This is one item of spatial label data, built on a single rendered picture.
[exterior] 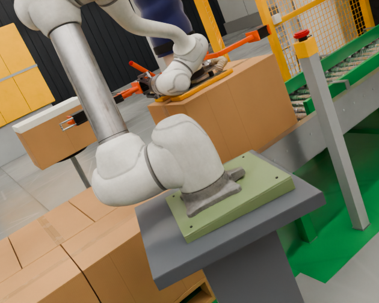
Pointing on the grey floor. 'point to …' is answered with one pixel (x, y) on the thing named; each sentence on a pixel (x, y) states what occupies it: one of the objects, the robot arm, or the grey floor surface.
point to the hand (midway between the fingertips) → (140, 86)
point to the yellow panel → (11, 94)
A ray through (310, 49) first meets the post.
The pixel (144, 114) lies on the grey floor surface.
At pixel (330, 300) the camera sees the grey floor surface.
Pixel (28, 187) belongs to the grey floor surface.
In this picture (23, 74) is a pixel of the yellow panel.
